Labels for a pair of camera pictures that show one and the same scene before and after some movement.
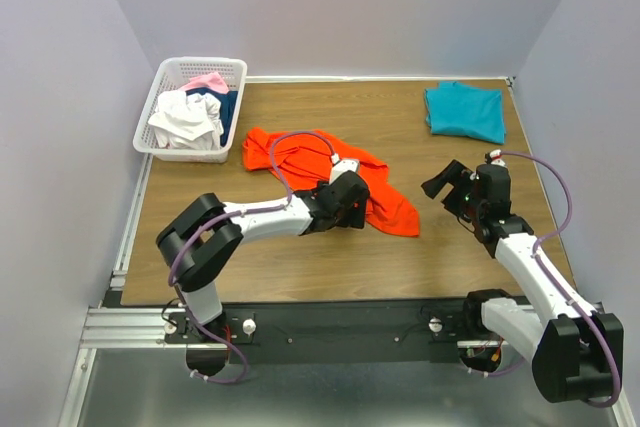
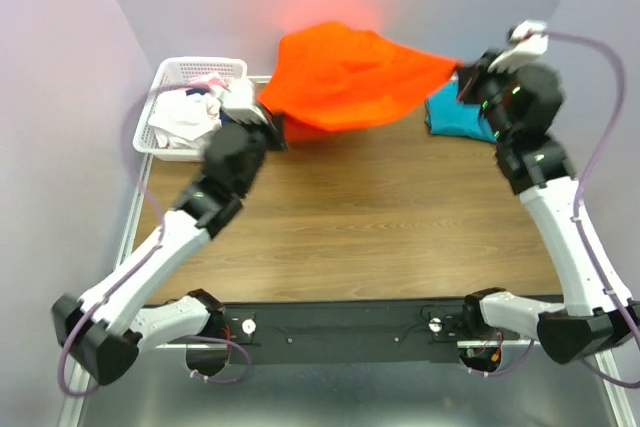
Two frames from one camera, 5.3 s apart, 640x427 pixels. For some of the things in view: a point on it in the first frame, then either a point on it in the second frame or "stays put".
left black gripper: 355,216 to 278,121
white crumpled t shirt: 187,122 stays put
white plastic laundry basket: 174,74 stays put
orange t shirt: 304,159 to 328,76
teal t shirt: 454,108 stays put
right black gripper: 459,176 to 470,76
